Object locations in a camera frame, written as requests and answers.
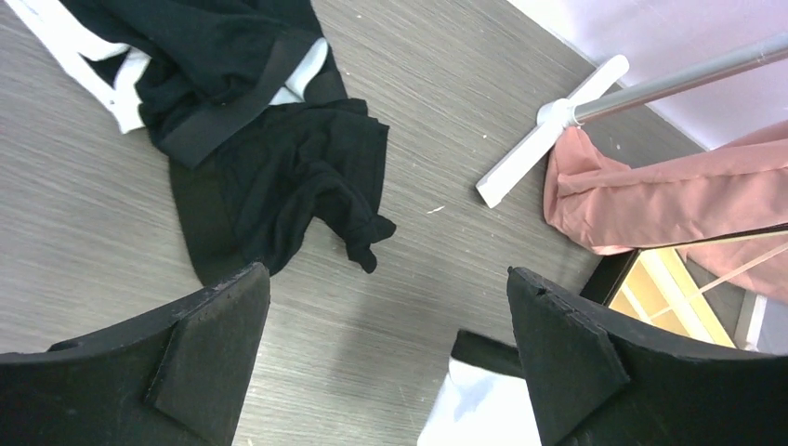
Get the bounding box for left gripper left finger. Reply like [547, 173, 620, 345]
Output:
[1, 263, 270, 445]

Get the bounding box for white metal clothes rack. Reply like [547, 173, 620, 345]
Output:
[476, 33, 787, 208]

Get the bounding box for black compartment storage box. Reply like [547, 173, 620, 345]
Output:
[581, 224, 787, 351]

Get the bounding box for white black-trimmed underwear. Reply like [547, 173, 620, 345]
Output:
[416, 330, 541, 446]

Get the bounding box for black white-trimmed underwear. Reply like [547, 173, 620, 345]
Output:
[11, 0, 396, 285]

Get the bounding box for pink hanging shorts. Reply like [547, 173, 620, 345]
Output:
[544, 123, 787, 301]

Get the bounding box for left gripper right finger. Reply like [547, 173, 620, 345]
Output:
[506, 268, 787, 445]

